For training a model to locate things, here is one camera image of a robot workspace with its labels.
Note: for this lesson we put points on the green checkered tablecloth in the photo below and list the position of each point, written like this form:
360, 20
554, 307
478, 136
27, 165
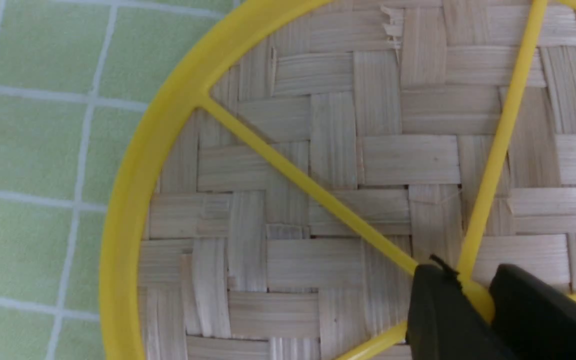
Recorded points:
75, 79

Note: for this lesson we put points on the yellow woven bamboo steamer lid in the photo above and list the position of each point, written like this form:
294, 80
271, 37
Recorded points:
307, 155

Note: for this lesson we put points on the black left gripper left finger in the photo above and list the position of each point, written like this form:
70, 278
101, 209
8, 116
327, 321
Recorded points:
442, 324

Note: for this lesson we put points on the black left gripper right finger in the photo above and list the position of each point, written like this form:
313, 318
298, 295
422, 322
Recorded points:
533, 319

